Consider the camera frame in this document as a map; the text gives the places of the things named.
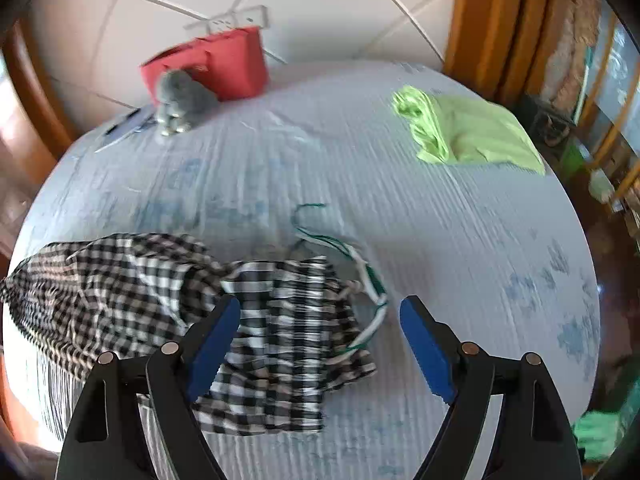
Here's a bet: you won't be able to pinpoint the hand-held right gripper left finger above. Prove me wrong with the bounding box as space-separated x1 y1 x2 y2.
55 294 242 480

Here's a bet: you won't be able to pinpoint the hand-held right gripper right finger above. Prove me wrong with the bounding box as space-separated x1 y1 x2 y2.
399 295 584 480

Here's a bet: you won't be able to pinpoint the black white checkered pants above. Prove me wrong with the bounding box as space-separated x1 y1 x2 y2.
0 203 389 436

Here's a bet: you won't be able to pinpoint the green cloth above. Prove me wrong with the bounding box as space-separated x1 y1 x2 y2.
571 409 624 464

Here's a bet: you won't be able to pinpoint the light green garment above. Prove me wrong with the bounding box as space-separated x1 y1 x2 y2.
391 85 547 177

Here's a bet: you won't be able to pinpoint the white notebook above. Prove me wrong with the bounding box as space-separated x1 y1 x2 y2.
94 108 158 154

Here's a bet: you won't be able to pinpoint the green box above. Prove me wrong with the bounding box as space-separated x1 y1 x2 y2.
561 141 592 182

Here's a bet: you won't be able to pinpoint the black pen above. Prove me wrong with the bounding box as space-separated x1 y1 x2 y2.
102 111 143 137

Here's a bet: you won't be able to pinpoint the grey plush rabbit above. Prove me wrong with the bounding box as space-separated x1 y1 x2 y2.
154 70 222 138

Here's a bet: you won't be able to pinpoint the dark basket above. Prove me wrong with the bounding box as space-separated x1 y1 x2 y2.
529 99 577 147

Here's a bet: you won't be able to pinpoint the red paper bag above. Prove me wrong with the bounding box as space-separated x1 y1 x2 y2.
140 26 271 107

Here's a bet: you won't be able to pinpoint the wooden frame post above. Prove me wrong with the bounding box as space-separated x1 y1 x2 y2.
2 19 77 153
443 0 577 103

